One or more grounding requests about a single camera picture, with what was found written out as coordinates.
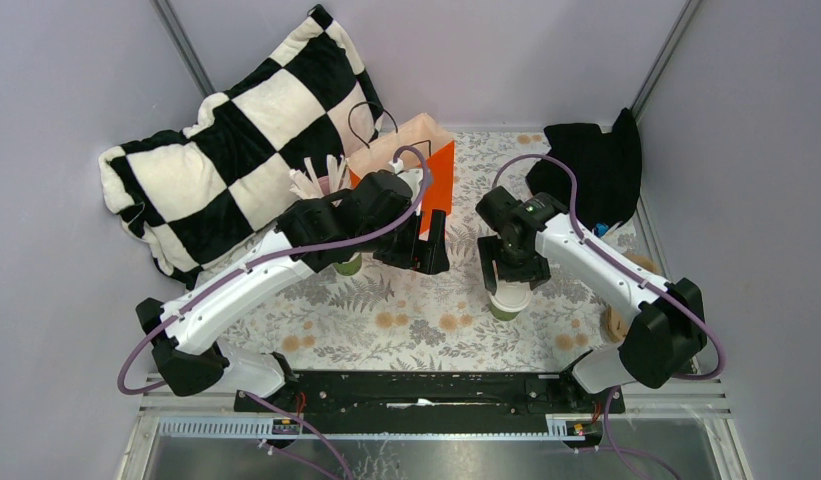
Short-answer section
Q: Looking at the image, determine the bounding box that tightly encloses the stack of green cups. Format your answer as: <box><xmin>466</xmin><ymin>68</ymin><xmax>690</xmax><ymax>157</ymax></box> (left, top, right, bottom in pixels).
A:
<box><xmin>333</xmin><ymin>253</ymin><xmax>362</xmax><ymax>276</ymax></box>

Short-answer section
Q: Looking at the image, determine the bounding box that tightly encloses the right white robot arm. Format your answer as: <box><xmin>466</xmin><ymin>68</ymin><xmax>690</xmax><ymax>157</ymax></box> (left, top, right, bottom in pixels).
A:
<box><xmin>476</xmin><ymin>186</ymin><xmax>707</xmax><ymax>412</ymax></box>

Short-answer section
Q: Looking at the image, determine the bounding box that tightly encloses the brown cardboard cup carrier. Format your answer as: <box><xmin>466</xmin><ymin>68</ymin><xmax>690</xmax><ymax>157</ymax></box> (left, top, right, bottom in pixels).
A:
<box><xmin>602</xmin><ymin>253</ymin><xmax>661</xmax><ymax>343</ymax></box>

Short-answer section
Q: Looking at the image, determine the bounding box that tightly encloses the black cloth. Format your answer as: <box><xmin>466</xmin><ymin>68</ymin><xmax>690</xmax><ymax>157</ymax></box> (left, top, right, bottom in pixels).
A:
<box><xmin>544</xmin><ymin>108</ymin><xmax>642</xmax><ymax>237</ymax></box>

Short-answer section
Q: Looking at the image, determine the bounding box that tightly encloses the pink straw holder cup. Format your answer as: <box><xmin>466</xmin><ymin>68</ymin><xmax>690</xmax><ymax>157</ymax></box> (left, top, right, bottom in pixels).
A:
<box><xmin>289</xmin><ymin>155</ymin><xmax>351</xmax><ymax>200</ymax></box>

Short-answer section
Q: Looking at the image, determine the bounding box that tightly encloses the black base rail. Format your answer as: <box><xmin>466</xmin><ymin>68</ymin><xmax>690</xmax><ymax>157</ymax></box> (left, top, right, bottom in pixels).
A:
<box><xmin>267</xmin><ymin>370</ymin><xmax>625</xmax><ymax>435</ymax></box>

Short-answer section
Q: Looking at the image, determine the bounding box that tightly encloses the black white checkered pillow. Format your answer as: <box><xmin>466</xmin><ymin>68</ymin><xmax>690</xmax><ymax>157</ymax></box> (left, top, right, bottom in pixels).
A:
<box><xmin>98</xmin><ymin>5</ymin><xmax>384</xmax><ymax>288</ymax></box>

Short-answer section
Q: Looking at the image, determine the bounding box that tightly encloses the orange paper bag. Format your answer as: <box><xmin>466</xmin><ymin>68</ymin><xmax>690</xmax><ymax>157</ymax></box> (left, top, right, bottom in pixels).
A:
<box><xmin>347</xmin><ymin>101</ymin><xmax>456</xmax><ymax>233</ymax></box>

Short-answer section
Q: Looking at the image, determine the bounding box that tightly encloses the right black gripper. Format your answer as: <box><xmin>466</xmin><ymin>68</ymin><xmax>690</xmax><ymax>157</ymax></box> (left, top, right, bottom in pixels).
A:
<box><xmin>478</xmin><ymin>233</ymin><xmax>551</xmax><ymax>294</ymax></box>

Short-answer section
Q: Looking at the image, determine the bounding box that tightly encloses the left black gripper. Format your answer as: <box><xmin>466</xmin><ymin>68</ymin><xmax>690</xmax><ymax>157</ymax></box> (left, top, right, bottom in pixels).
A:
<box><xmin>361</xmin><ymin>205</ymin><xmax>451</xmax><ymax>275</ymax></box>

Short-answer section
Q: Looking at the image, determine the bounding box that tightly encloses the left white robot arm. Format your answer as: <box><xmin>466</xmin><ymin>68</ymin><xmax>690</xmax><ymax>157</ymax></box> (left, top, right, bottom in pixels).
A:
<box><xmin>136</xmin><ymin>168</ymin><xmax>449</xmax><ymax>411</ymax></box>

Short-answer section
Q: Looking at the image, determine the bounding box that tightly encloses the floral tablecloth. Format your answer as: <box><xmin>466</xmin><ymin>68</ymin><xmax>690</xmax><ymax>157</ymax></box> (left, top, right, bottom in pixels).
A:
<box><xmin>222</xmin><ymin>132</ymin><xmax>628</xmax><ymax>372</ymax></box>

